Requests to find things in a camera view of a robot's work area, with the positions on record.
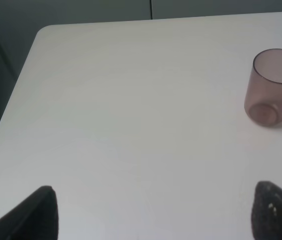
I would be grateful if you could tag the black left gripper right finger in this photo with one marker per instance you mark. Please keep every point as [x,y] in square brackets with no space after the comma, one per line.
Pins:
[266,216]

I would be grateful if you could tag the pink translucent plastic cup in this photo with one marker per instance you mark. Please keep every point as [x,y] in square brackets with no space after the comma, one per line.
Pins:
[263,101]

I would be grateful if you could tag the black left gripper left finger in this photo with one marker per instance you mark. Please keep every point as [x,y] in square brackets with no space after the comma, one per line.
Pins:
[35,218]

